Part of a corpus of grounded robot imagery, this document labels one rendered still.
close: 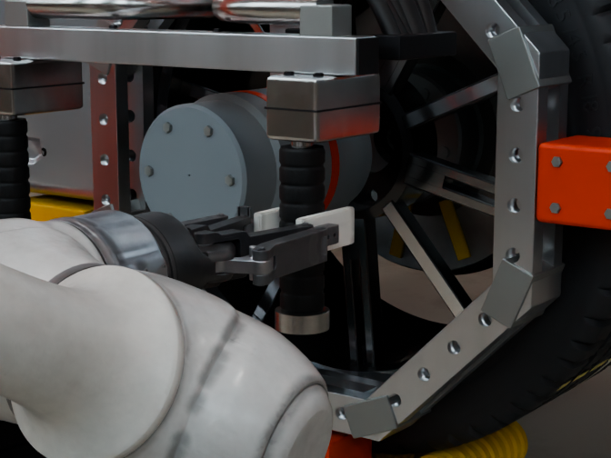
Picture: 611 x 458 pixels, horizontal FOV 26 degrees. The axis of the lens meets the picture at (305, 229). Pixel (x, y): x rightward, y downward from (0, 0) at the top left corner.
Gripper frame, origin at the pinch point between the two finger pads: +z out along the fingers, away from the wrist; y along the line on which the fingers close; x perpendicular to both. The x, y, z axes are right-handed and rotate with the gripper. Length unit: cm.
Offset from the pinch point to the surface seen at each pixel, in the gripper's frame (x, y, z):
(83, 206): -10, -63, 37
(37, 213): -11, -70, 35
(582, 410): -83, -65, 202
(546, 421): -83, -69, 190
